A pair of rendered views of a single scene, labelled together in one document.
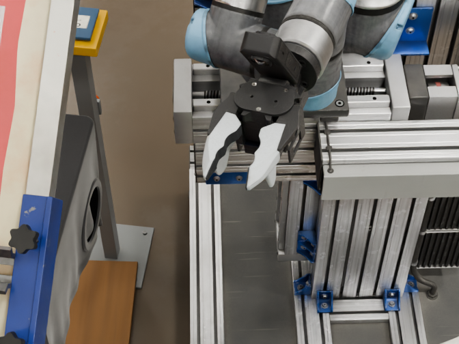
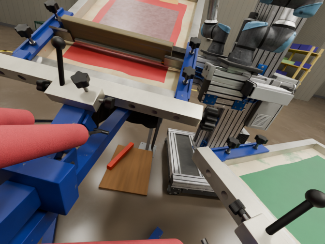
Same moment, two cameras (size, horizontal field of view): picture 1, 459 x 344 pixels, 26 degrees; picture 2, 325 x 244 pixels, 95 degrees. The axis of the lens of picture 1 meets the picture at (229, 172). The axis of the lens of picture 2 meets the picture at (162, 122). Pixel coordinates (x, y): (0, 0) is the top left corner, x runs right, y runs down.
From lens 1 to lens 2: 131 cm
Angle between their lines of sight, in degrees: 22
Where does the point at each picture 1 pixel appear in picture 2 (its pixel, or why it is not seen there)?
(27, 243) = (198, 41)
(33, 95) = (186, 29)
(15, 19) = (182, 14)
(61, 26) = (199, 12)
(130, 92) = not seen: hidden behind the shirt
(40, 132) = (193, 31)
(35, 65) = (187, 23)
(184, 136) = (210, 76)
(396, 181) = (273, 94)
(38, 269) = (194, 60)
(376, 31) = (287, 36)
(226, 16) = not seen: outside the picture
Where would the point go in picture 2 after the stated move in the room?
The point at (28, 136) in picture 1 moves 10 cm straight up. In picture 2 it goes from (184, 37) to (191, 12)
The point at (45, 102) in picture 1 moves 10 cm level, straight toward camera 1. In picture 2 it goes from (194, 25) to (204, 26)
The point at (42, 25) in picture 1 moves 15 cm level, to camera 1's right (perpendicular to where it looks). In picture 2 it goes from (190, 17) to (216, 24)
